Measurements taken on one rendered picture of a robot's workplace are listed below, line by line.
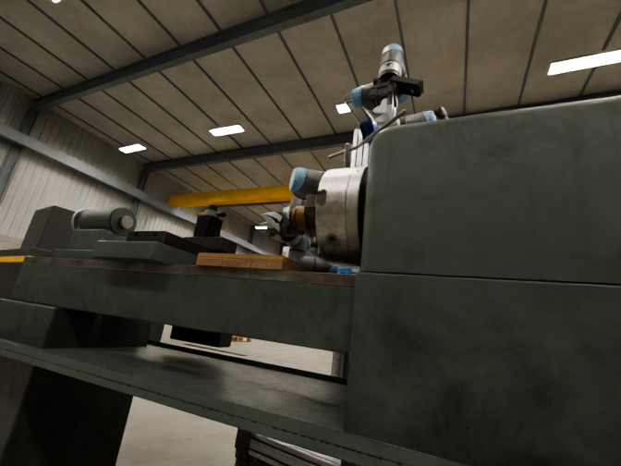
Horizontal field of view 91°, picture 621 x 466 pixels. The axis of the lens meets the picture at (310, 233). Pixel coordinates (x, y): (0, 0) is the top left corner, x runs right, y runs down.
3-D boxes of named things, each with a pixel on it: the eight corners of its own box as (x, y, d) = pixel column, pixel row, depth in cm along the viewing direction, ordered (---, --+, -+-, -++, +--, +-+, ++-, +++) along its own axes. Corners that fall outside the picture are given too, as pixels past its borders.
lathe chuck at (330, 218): (370, 265, 111) (371, 179, 113) (344, 268, 82) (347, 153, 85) (346, 264, 115) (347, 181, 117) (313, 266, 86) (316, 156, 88)
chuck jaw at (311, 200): (339, 206, 98) (327, 190, 88) (338, 221, 97) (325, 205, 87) (308, 207, 103) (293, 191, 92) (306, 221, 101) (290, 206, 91)
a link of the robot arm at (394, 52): (407, 59, 112) (400, 37, 105) (405, 79, 107) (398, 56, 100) (385, 67, 116) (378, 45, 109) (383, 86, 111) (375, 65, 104)
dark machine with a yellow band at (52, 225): (102, 349, 457) (139, 226, 512) (-9, 349, 361) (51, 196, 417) (55, 334, 556) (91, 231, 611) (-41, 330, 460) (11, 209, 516)
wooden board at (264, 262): (325, 289, 114) (327, 278, 115) (281, 269, 82) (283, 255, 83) (257, 284, 126) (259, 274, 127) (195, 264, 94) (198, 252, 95)
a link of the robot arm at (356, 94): (386, 126, 163) (349, 80, 122) (407, 121, 158) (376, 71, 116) (387, 147, 162) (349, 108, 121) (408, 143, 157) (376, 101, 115)
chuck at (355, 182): (379, 265, 110) (381, 179, 112) (357, 268, 81) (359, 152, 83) (370, 265, 111) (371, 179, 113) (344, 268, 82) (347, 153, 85)
